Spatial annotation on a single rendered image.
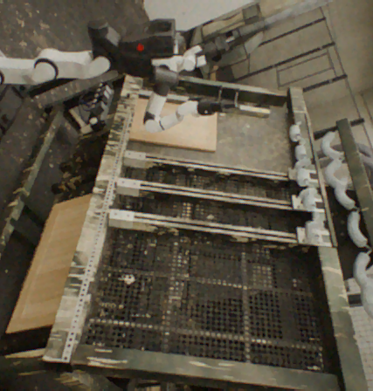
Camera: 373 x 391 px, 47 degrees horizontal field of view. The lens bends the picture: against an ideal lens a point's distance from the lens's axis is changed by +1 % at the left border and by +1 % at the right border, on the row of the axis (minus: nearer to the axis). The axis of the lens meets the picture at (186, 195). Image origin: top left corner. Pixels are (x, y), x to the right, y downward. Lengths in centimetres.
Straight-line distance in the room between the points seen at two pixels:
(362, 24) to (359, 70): 114
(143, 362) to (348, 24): 1051
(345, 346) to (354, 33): 1016
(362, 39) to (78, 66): 973
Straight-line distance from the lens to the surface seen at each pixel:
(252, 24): 862
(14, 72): 289
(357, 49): 1190
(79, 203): 283
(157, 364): 188
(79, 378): 211
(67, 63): 273
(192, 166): 254
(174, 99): 309
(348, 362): 207
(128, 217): 223
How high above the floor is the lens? 209
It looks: 21 degrees down
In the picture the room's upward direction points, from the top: 75 degrees clockwise
